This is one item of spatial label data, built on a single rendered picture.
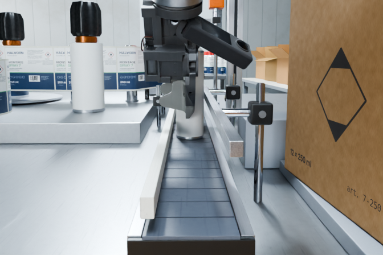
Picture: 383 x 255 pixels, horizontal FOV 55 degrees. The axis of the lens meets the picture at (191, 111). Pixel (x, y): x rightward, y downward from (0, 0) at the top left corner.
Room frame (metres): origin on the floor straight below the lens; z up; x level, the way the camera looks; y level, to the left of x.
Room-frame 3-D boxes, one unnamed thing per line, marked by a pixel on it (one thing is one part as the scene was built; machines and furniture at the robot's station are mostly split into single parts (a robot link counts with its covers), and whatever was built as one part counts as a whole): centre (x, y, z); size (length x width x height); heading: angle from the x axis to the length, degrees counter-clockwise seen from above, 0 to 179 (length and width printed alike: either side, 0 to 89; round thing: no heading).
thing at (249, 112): (0.49, -0.07, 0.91); 0.07 x 0.03 x 0.17; 91
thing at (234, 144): (0.83, -0.03, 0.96); 1.07 x 0.01 x 0.01; 1
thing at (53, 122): (1.24, 0.46, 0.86); 0.80 x 0.67 x 0.05; 1
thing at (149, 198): (0.83, 0.04, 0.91); 1.07 x 0.01 x 0.02; 1
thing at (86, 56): (1.04, 0.29, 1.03); 0.09 x 0.09 x 0.30
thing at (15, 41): (1.28, 0.61, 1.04); 0.09 x 0.09 x 0.29
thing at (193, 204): (1.12, 0.01, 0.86); 1.65 x 0.08 x 0.04; 1
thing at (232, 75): (0.79, -0.07, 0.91); 0.07 x 0.03 x 0.17; 91
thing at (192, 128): (0.68, 0.00, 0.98); 0.05 x 0.05 x 0.20
